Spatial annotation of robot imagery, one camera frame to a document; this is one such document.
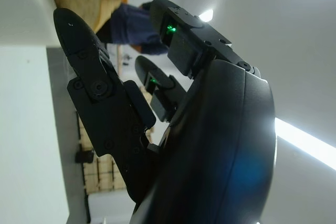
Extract stacked wooden crates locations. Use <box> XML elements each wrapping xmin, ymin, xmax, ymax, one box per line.
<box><xmin>77</xmin><ymin>87</ymin><xmax>156</xmax><ymax>192</ymax></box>

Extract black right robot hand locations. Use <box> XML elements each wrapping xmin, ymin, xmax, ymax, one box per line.
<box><xmin>53</xmin><ymin>0</ymin><xmax>277</xmax><ymax>224</ymax></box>

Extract white two-slot toaster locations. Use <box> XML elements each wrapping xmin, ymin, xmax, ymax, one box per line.
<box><xmin>0</xmin><ymin>0</ymin><xmax>57</xmax><ymax>48</ymax></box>

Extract person in black trousers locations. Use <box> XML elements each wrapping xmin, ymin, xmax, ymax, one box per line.
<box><xmin>96</xmin><ymin>2</ymin><xmax>169</xmax><ymax>56</ymax></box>

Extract ceiling light panel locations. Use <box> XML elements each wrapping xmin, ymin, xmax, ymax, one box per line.
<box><xmin>274</xmin><ymin>117</ymin><xmax>336</xmax><ymax>173</ymax></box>
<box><xmin>198</xmin><ymin>8</ymin><xmax>215</xmax><ymax>22</ymax></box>

